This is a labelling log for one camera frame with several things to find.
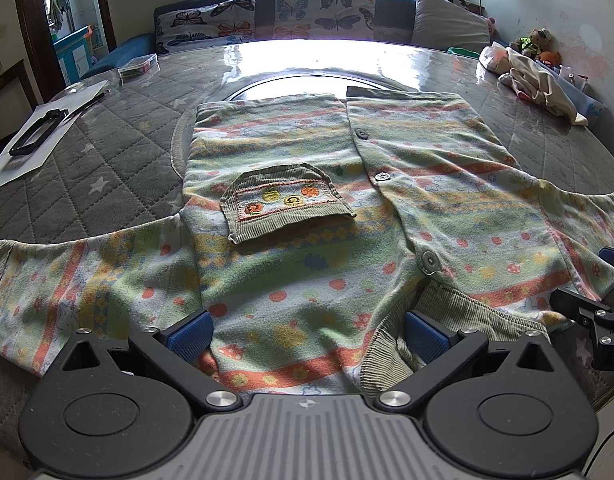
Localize butterfly print cushion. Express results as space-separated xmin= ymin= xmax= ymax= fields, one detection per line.
xmin=154 ymin=0 xmax=258 ymax=57
xmin=274 ymin=0 xmax=378 ymax=42

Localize cream cloth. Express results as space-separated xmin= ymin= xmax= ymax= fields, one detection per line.
xmin=497 ymin=47 xmax=591 ymax=127

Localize white plastic bag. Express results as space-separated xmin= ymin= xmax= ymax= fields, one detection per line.
xmin=479 ymin=42 xmax=518 ymax=77

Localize white paper sheet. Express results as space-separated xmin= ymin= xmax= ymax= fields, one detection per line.
xmin=0 ymin=79 xmax=110 ymax=193

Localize plush bear toy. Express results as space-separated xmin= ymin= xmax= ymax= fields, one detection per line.
xmin=511 ymin=27 xmax=556 ymax=59

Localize blue cabinet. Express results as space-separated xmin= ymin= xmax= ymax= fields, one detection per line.
xmin=54 ymin=24 xmax=101 ymax=87

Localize black rectangular frame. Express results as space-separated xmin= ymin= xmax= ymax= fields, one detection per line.
xmin=8 ymin=108 xmax=68 ymax=157

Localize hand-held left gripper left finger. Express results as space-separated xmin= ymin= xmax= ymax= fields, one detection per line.
xmin=47 ymin=309 xmax=244 ymax=411

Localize light blue plastic bin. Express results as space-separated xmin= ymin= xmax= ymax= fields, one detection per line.
xmin=551 ymin=64 xmax=606 ymax=117

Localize dark wooden door frame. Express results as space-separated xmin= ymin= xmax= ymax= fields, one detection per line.
xmin=11 ymin=0 xmax=118 ymax=107

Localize grey pillow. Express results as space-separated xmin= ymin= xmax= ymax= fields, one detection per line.
xmin=411 ymin=0 xmax=492 ymax=54

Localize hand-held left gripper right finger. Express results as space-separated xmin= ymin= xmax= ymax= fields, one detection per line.
xmin=373 ymin=310 xmax=564 ymax=411

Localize blue sofa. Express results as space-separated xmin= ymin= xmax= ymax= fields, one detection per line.
xmin=89 ymin=0 xmax=492 ymax=81

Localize black pen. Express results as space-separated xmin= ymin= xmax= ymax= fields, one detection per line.
xmin=62 ymin=91 xmax=110 ymax=122

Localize thin black cable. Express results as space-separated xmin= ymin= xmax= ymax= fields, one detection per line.
xmin=593 ymin=429 xmax=614 ymax=462

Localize striped patterned baby cardigan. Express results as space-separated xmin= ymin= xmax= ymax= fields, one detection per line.
xmin=0 ymin=85 xmax=614 ymax=396

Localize clear plastic box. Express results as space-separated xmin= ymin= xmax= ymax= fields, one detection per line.
xmin=118 ymin=53 xmax=158 ymax=79

